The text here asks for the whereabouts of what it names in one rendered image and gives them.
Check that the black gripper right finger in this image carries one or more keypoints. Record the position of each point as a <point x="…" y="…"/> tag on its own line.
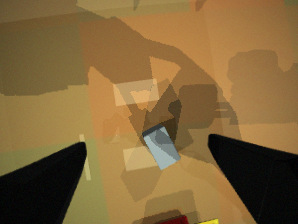
<point x="266" y="180"/>

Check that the grey rectangular block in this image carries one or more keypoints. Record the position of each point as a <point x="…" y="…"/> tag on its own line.
<point x="161" y="146"/>

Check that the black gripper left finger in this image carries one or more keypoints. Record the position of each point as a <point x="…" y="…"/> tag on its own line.
<point x="41" y="192"/>

